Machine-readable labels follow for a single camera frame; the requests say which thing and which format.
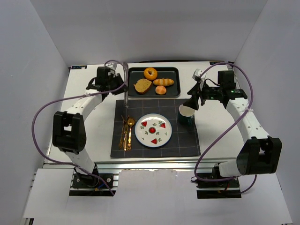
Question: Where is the orange glazed donut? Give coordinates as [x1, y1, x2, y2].
[143, 67, 158, 81]

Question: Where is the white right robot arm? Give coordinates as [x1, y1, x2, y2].
[184, 69, 282, 180]

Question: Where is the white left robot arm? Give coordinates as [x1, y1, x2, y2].
[52, 60, 128, 174]

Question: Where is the brown bread slice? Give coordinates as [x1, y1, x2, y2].
[134, 78, 152, 94]

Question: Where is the striped long bread roll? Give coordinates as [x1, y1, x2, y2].
[153, 78, 174, 87]

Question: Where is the green white mug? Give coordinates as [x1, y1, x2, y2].
[178, 105, 195, 126]

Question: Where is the black baking tray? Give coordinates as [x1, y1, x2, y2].
[128, 67, 180, 98]

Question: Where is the right blue table label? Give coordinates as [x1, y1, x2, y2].
[209, 61, 223, 65]

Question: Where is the blue table label sticker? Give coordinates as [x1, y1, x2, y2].
[71, 65, 87, 70]

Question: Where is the gold spoon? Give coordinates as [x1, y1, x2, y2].
[127, 117, 135, 150]

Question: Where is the small round bun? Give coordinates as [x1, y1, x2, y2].
[155, 85, 166, 95]

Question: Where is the gold knife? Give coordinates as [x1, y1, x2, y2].
[123, 116, 130, 151]

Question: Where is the dark checked placemat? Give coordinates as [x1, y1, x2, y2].
[110, 99, 201, 158]

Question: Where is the white watermelon pattern plate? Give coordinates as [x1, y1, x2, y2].
[135, 113, 173, 148]

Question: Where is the gold fork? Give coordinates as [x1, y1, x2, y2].
[119, 116, 126, 149]

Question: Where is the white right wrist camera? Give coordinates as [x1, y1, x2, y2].
[192, 69, 203, 82]

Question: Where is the aluminium frame rail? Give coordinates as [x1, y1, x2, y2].
[30, 161, 237, 188]

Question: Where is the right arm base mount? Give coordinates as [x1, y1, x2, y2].
[190, 176, 241, 199]

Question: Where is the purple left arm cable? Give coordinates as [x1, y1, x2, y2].
[31, 60, 128, 196]

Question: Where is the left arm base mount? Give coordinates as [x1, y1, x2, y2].
[69, 169, 119, 197]

